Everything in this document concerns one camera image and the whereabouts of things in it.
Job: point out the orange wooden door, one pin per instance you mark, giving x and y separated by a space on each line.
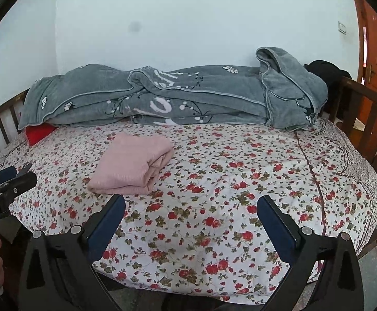
376 55

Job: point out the pink knit sweater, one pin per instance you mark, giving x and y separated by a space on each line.
130 165

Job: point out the floral bed sheet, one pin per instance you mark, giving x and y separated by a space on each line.
224 181

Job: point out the dark wooden bed frame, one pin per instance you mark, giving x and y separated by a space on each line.
363 92

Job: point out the white wall switch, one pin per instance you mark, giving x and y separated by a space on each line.
341 27

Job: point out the grey printed blanket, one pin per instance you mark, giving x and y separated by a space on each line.
207 100

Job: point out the red pillow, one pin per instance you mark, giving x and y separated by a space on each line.
40 134

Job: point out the black clothing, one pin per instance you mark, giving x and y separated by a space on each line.
324 71

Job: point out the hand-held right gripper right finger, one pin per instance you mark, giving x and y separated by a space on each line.
274 230

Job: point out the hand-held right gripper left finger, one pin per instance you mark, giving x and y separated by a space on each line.
107 230

